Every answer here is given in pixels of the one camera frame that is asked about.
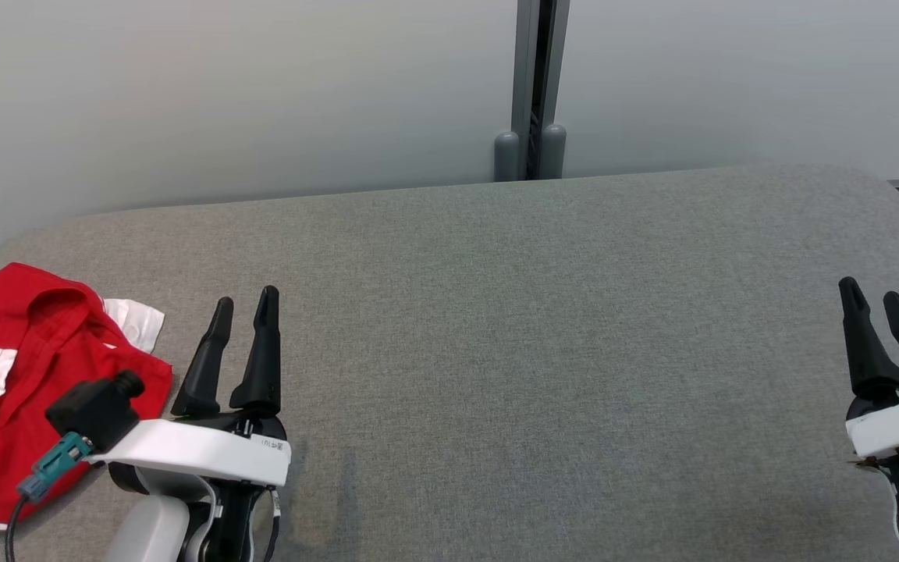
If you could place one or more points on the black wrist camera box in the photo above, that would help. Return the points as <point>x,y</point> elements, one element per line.
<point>94,410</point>

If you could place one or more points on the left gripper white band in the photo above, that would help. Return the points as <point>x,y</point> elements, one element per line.
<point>200,451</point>

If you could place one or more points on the grey partition post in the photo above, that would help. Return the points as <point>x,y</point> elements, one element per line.
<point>531,86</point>

